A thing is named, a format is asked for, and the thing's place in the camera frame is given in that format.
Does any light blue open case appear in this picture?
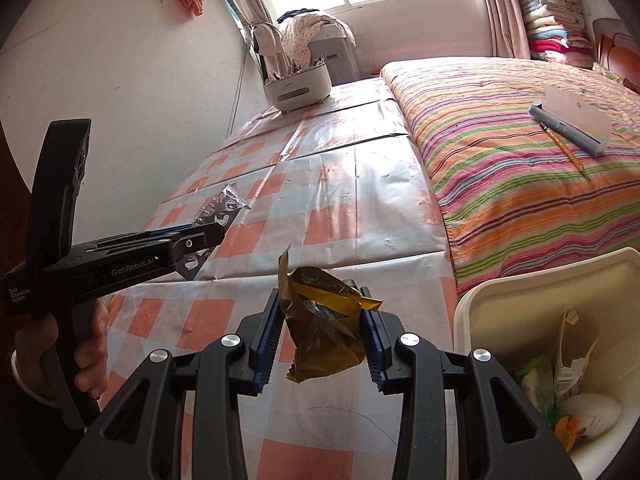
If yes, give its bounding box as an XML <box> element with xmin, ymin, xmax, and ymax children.
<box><xmin>529</xmin><ymin>84</ymin><xmax>613</xmax><ymax>157</ymax></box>

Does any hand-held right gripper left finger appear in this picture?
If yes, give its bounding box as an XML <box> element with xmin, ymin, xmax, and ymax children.
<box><xmin>60</xmin><ymin>287</ymin><xmax>283</xmax><ymax>480</ymax></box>

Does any person's left forearm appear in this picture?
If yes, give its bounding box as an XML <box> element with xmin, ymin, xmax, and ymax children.
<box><xmin>5</xmin><ymin>347</ymin><xmax>56</xmax><ymax>406</ymax></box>

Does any silver blister pack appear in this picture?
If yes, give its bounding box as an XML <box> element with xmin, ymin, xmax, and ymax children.
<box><xmin>177</xmin><ymin>183</ymin><xmax>251</xmax><ymax>282</ymax></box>

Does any wooden pencil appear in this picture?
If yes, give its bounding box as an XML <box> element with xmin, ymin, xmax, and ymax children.
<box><xmin>539</xmin><ymin>122</ymin><xmax>592</xmax><ymax>182</ymax></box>

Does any dotted white cloth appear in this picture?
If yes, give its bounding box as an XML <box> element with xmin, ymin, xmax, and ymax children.
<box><xmin>277</xmin><ymin>8</ymin><xmax>357</xmax><ymax>66</ymax></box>

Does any white and red carton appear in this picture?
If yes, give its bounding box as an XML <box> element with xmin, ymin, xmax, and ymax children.
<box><xmin>552</xmin><ymin>308</ymin><xmax>601</xmax><ymax>403</ymax></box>

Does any yellow foil packet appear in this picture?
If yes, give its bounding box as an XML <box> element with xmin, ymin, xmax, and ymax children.
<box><xmin>277</xmin><ymin>245</ymin><xmax>383</xmax><ymax>385</ymax></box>

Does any cream plastic bin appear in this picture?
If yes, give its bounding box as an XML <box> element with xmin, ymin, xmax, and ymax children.
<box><xmin>454</xmin><ymin>247</ymin><xmax>640</xmax><ymax>480</ymax></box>

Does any floral pillow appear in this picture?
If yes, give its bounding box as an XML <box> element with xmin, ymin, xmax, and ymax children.
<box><xmin>592</xmin><ymin>62</ymin><xmax>626</xmax><ymax>83</ymax></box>

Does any white plush toy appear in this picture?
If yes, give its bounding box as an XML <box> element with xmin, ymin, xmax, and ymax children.
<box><xmin>552</xmin><ymin>392</ymin><xmax>623</xmax><ymax>453</ymax></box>

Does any white desk organiser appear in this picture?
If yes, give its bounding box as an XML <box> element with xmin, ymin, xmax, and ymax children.
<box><xmin>263</xmin><ymin>57</ymin><xmax>333</xmax><ymax>113</ymax></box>

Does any white arched stand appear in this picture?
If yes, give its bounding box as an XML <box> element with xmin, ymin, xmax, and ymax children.
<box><xmin>251</xmin><ymin>22</ymin><xmax>287</xmax><ymax>83</ymax></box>

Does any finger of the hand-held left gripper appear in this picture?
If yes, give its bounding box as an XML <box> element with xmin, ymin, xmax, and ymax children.
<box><xmin>145</xmin><ymin>224</ymin><xmax>201</xmax><ymax>241</ymax></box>
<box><xmin>170</xmin><ymin>223</ymin><xmax>226</xmax><ymax>273</ymax></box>

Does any grey floor appliance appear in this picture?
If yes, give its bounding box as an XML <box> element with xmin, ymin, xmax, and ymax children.
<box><xmin>307</xmin><ymin>35</ymin><xmax>360</xmax><ymax>86</ymax></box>

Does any green snack packet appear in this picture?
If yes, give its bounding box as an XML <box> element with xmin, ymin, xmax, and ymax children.
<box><xmin>515</xmin><ymin>355</ymin><xmax>558</xmax><ymax>413</ymax></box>

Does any person's left hand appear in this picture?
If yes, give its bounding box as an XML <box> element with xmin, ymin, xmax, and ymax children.
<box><xmin>15</xmin><ymin>301</ymin><xmax>110</xmax><ymax>402</ymax></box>

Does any wooden bed headboard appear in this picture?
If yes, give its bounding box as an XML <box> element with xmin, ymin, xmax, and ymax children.
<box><xmin>592</xmin><ymin>17</ymin><xmax>640</xmax><ymax>96</ymax></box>

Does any stack of folded quilts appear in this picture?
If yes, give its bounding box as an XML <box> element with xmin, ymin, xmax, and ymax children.
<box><xmin>517</xmin><ymin>0</ymin><xmax>596</xmax><ymax>68</ymax></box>

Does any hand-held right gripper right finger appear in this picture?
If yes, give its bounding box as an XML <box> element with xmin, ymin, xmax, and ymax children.
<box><xmin>357</xmin><ymin>286</ymin><xmax>583</xmax><ymax>480</ymax></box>

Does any bed with striped cover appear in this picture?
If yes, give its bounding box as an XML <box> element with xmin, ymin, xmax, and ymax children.
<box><xmin>380</xmin><ymin>55</ymin><xmax>640</xmax><ymax>296</ymax></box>

